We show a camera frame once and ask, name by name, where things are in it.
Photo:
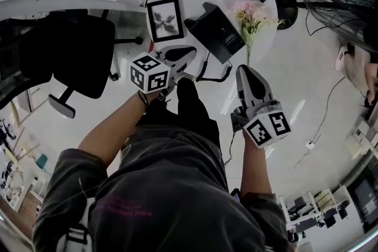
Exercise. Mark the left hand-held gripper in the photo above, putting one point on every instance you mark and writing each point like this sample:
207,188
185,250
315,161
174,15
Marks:
149,73

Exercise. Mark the black telephone handset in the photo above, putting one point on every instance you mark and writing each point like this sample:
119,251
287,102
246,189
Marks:
196,20

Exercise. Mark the person's black trousers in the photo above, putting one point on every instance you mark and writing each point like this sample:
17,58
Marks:
189,109

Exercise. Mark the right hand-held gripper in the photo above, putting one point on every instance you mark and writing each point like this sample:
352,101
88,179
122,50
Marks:
265,130

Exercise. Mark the person's left forearm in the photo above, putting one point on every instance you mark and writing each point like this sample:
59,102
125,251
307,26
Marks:
115,132

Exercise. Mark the pink artificial flower bunch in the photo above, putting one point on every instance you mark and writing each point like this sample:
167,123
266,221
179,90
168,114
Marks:
249,19

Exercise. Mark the white office desk row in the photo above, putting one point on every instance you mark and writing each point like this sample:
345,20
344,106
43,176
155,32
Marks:
319,212

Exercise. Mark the person's dark grey shirt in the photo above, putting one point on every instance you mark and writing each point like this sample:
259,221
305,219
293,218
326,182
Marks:
165,191

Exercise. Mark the black wrist band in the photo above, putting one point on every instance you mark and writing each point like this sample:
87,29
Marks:
144,101

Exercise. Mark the black office chair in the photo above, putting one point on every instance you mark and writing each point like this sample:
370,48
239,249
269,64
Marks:
68,50

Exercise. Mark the white shelf unit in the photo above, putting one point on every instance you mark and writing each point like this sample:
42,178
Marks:
360,138

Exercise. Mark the black telephone base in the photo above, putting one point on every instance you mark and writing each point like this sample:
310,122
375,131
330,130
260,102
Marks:
221,35

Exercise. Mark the black standing fan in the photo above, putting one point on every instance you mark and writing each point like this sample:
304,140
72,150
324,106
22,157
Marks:
342,6

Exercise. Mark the black picture frame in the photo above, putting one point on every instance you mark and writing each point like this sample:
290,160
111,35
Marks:
164,20

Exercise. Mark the white power strip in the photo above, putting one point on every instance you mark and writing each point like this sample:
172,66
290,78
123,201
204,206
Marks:
342,57

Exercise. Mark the person's right forearm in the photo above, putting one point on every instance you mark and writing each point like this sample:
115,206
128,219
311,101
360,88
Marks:
255,168

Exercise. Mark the small red object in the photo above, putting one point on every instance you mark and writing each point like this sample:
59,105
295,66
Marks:
151,45

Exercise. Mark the teal chair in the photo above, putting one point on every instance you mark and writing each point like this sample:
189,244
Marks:
41,161

